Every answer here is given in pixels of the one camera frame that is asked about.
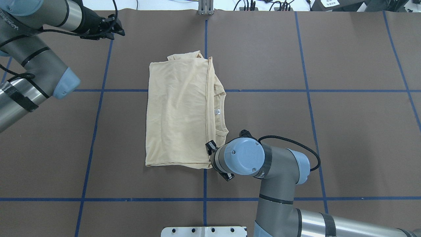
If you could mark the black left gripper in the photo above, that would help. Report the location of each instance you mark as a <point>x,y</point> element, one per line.
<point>88,17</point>

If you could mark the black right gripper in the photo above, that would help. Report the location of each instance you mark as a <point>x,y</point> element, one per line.
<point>210,146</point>

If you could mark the cream long-sleeve graphic shirt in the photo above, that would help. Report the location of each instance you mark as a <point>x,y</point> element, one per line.
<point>185,110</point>

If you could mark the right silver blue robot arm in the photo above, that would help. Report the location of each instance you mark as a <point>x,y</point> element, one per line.
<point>280,170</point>

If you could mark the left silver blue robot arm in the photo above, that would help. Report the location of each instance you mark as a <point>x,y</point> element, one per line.
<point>46,75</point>

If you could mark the black brown box device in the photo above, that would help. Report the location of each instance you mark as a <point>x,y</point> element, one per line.
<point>336,5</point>

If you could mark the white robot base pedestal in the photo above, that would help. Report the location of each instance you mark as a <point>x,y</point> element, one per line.
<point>205,231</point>

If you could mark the aluminium frame post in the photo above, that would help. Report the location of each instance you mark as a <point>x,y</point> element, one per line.
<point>205,7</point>

